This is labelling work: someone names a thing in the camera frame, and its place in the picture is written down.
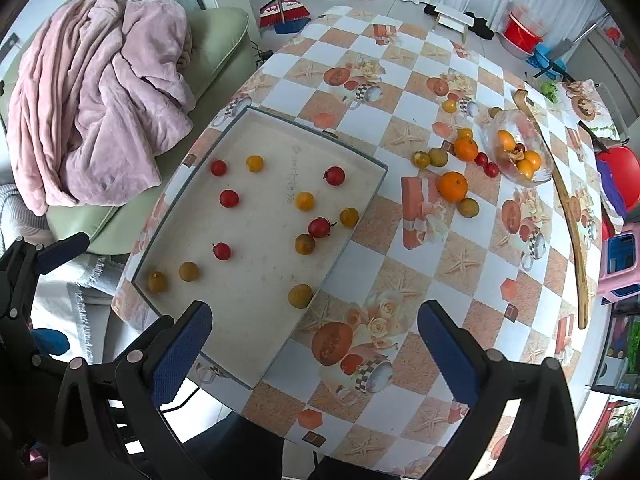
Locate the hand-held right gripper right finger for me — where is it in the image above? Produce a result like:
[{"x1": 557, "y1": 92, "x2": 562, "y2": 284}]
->
[{"x1": 417, "y1": 300, "x2": 583, "y2": 480}]

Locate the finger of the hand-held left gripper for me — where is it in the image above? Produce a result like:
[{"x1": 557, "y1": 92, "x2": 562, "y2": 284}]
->
[
  {"x1": 10, "y1": 232, "x2": 91, "y2": 286},
  {"x1": 0, "y1": 260, "x2": 46, "y2": 372}
]

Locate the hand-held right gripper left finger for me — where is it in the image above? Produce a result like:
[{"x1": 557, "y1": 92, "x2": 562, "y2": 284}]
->
[{"x1": 47, "y1": 300, "x2": 215, "y2": 480}]

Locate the grey fabric tray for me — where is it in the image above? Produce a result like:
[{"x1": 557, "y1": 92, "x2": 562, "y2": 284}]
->
[{"x1": 131, "y1": 106, "x2": 390, "y2": 391}]

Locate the grey fringed rug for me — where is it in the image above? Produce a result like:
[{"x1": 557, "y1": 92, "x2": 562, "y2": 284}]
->
[{"x1": 32, "y1": 252, "x2": 133, "y2": 366}]

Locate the checkered printed tablecloth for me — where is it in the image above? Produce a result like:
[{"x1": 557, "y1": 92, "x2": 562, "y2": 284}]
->
[{"x1": 111, "y1": 6, "x2": 608, "y2": 471}]

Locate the pink fleece blanket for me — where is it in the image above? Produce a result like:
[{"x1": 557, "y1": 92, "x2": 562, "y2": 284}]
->
[{"x1": 7, "y1": 0, "x2": 197, "y2": 216}]

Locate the black shelf unit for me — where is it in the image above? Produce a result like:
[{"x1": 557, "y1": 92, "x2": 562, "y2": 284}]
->
[{"x1": 595, "y1": 305, "x2": 640, "y2": 401}]

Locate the curved wooden stick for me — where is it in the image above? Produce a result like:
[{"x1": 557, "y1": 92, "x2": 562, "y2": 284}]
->
[{"x1": 514, "y1": 89, "x2": 590, "y2": 330}]

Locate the pink plastic stool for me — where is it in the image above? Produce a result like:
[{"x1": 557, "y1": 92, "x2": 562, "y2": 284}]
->
[{"x1": 600, "y1": 230, "x2": 640, "y2": 306}]

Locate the purple cloth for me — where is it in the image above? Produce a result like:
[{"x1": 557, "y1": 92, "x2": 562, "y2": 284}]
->
[{"x1": 597, "y1": 162, "x2": 628, "y2": 231}]

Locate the clear glass bowl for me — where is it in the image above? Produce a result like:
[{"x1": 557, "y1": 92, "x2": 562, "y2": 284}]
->
[{"x1": 487, "y1": 109, "x2": 555, "y2": 188}]

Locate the red plastic chair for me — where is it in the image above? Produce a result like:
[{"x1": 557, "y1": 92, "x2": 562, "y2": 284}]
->
[{"x1": 595, "y1": 145, "x2": 640, "y2": 196}]

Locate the light green sofa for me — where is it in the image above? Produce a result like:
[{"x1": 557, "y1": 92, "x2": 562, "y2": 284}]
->
[{"x1": 0, "y1": 0, "x2": 258, "y2": 256}]

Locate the cartoon printed board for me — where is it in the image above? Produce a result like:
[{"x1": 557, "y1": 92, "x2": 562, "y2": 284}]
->
[{"x1": 557, "y1": 79, "x2": 631, "y2": 141}]

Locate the blue plastic stool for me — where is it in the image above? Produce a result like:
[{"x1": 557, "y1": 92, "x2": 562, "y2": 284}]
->
[{"x1": 527, "y1": 45, "x2": 571, "y2": 76}]

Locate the red plastic bucket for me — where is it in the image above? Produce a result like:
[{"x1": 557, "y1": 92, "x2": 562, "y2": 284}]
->
[{"x1": 502, "y1": 2, "x2": 546, "y2": 53}]

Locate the white step stool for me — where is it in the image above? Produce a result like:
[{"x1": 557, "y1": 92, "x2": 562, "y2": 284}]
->
[{"x1": 432, "y1": 4, "x2": 473, "y2": 43}]

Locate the black cable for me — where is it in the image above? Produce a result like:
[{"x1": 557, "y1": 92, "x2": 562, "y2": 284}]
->
[{"x1": 162, "y1": 385, "x2": 201, "y2": 415}]

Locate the black handled tool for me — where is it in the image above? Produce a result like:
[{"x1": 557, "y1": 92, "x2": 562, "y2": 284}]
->
[{"x1": 577, "y1": 120, "x2": 608, "y2": 153}]

